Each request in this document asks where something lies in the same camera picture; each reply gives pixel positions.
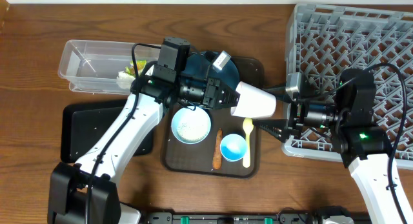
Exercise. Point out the black tray bin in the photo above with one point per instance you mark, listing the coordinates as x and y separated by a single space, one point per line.
84 124

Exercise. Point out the light blue rice bowl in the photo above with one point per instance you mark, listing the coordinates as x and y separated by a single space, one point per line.
191 125

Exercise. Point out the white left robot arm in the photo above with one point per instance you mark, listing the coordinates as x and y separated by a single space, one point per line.
86 192

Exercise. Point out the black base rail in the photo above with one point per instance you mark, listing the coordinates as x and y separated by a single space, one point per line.
170 218

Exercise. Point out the dark blue plate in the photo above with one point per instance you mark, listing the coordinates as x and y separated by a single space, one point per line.
197 66

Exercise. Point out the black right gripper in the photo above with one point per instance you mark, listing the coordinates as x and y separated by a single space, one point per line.
297 117

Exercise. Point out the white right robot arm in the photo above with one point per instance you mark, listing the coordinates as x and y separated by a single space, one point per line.
365 149

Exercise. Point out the grey dishwasher rack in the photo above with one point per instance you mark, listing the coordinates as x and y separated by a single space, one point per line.
323 40

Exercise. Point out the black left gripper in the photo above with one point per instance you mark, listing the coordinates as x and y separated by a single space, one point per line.
213 82

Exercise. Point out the yellow plastic spoon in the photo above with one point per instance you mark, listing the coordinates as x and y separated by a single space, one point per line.
248 128

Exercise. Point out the pandan cake wrapper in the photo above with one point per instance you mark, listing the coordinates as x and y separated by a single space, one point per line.
130 70

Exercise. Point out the crumpled white napkin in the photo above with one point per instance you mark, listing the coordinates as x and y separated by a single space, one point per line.
124 80

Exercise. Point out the light blue cup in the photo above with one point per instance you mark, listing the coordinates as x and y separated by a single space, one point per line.
233 147

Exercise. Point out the orange carrot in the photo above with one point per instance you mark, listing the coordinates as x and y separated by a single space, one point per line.
217 157

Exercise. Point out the pink plastic cup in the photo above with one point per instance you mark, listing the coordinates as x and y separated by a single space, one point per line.
253 102

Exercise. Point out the clear plastic bin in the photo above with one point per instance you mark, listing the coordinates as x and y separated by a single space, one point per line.
93 66

